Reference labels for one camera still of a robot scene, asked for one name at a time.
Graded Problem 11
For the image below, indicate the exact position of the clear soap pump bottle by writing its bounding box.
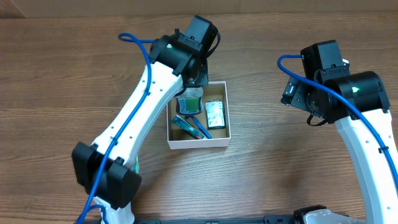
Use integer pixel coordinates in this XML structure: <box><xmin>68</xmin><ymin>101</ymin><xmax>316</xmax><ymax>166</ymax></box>
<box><xmin>175</xmin><ymin>87</ymin><xmax>204</xmax><ymax>115</ymax></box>

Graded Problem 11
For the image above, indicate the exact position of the green white soap packet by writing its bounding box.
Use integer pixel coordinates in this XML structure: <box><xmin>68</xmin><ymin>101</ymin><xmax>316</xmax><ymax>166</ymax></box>
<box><xmin>205</xmin><ymin>101</ymin><xmax>226</xmax><ymax>129</ymax></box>

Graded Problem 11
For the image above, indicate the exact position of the green toothpaste tube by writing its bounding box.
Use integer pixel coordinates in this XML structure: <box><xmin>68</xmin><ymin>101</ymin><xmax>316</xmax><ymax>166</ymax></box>
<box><xmin>172</xmin><ymin>115</ymin><xmax>206</xmax><ymax>139</ymax></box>

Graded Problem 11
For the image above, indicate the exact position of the blue disposable razor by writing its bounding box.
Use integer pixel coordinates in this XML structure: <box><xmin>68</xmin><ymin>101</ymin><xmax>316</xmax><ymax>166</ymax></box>
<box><xmin>185</xmin><ymin>115</ymin><xmax>212</xmax><ymax>139</ymax></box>

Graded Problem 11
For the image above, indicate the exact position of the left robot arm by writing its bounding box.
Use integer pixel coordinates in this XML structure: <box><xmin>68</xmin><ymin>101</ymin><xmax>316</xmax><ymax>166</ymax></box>
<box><xmin>72</xmin><ymin>16</ymin><xmax>221</xmax><ymax>223</ymax></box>

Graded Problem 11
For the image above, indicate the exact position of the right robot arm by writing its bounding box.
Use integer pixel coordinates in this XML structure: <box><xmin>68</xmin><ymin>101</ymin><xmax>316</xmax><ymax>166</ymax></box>
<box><xmin>277</xmin><ymin>40</ymin><xmax>397</xmax><ymax>223</ymax></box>

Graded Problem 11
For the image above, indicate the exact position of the white cardboard box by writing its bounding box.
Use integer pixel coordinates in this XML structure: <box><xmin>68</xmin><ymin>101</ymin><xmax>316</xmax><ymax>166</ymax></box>
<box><xmin>166</xmin><ymin>82</ymin><xmax>231</xmax><ymax>149</ymax></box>

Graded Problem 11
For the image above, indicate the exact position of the green white toothbrush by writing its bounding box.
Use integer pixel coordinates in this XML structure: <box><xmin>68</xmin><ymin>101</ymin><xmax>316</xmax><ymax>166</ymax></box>
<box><xmin>132</xmin><ymin>156</ymin><xmax>139</xmax><ymax>174</ymax></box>

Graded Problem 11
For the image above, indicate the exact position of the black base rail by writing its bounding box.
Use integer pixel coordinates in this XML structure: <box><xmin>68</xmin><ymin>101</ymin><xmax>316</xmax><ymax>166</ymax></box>
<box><xmin>134</xmin><ymin>215</ymin><xmax>295</xmax><ymax>224</ymax></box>

